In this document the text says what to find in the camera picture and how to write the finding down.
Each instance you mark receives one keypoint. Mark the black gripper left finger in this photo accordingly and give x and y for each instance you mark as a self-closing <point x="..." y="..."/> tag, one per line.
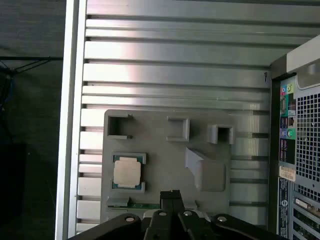
<point x="160" y="225"/>

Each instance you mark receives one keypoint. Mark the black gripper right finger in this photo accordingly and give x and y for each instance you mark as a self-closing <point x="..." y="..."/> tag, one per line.
<point x="186" y="225"/>

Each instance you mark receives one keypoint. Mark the silver CPU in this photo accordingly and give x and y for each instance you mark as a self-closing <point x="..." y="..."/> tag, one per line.
<point x="127" y="172"/>

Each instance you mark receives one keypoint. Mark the green RAM stick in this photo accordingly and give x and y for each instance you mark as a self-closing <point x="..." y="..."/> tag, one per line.
<point x="145" y="206"/>

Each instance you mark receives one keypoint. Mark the grey plastic parts rack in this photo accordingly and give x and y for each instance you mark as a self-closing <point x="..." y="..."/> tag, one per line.
<point x="165" y="160"/>

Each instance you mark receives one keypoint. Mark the black and silver PC case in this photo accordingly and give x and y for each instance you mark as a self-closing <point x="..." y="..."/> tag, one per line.
<point x="307" y="140"/>

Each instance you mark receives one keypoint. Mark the aluminium table edge rail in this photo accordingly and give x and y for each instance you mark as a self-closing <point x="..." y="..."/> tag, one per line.
<point x="71" y="125"/>

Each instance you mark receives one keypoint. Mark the black metal frame bar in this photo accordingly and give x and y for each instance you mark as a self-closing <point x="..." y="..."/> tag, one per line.
<point x="30" y="58"/>

